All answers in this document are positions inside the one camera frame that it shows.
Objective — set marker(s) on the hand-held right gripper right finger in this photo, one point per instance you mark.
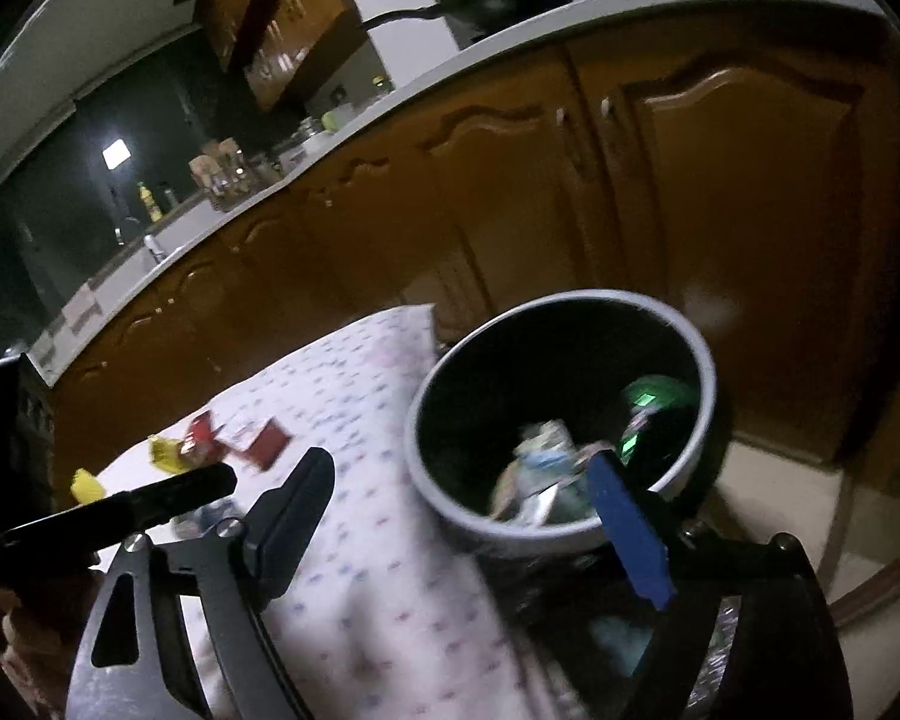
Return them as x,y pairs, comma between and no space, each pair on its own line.
630,540

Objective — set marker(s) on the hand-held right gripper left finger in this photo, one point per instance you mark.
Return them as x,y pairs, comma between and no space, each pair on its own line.
289,532

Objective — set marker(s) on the brown wooden lower cabinets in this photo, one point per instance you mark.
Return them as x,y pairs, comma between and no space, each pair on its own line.
570,225

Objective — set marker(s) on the yellow bottle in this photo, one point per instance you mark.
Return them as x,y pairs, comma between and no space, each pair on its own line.
148,202

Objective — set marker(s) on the orange snack wrapper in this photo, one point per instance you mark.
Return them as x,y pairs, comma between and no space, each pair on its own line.
266,444

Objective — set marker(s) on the yellow snack wrapper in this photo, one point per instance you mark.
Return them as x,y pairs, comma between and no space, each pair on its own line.
165,454

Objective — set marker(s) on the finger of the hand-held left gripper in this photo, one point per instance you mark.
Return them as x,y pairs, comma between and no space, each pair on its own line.
157,499

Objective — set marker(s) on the brown wooden upper cabinets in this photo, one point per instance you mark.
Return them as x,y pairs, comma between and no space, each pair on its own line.
277,22

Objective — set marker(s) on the crushed green can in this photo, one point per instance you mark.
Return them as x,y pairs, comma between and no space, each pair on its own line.
656,411

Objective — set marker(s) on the silver foil wrapper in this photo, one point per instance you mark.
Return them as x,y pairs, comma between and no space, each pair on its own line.
544,465

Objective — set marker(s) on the white dotted tablecloth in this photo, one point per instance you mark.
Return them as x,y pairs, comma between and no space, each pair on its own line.
375,540

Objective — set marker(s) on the dark kitchen window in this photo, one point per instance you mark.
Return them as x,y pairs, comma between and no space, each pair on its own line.
82,187

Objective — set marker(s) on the round white-rimmed bin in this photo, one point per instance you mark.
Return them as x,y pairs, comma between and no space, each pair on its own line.
487,405

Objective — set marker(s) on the red snack wrapper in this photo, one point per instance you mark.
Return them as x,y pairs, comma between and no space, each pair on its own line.
199,436

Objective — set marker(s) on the brown wooden cabinets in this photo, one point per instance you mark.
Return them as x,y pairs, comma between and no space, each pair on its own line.
570,225
277,22

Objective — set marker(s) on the yellow foam fruit net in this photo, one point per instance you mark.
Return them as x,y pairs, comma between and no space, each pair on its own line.
86,485

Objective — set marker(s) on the kitchen faucet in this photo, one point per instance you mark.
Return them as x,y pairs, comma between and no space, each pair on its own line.
148,244

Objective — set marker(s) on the white kitchen countertop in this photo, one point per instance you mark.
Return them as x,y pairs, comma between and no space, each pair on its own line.
420,82

